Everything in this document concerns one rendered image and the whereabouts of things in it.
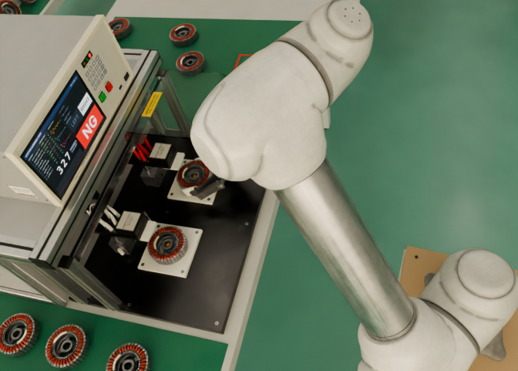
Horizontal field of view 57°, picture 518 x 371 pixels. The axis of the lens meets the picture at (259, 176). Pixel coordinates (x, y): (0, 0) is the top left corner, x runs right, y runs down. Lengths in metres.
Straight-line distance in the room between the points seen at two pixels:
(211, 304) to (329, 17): 0.87
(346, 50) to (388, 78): 2.15
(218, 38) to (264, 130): 1.41
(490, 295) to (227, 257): 0.70
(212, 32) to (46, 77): 1.02
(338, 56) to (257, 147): 0.18
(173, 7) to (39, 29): 1.04
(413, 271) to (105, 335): 0.84
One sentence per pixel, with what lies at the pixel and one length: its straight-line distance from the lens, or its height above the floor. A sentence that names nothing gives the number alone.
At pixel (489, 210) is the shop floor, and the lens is 2.38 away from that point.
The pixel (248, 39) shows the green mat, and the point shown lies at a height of 0.75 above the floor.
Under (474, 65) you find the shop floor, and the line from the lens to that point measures 2.97.
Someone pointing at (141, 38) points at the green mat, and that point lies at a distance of 2.20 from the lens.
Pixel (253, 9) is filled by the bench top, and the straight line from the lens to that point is 2.16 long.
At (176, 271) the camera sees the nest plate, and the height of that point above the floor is 0.78.
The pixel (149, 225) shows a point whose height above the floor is 0.88.
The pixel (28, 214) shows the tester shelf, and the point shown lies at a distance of 1.25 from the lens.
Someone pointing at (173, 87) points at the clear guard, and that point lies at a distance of 1.41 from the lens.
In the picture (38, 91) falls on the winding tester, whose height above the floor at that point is 1.32.
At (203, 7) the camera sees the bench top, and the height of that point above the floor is 0.75.
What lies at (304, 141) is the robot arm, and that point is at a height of 1.45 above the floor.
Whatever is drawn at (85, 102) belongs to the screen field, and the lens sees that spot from 1.25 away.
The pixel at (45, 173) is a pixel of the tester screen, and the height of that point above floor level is 1.21.
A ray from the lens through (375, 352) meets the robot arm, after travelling 0.97.
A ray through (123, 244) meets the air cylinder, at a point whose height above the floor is 0.82.
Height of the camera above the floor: 1.98
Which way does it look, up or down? 54 degrees down
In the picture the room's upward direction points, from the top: 17 degrees counter-clockwise
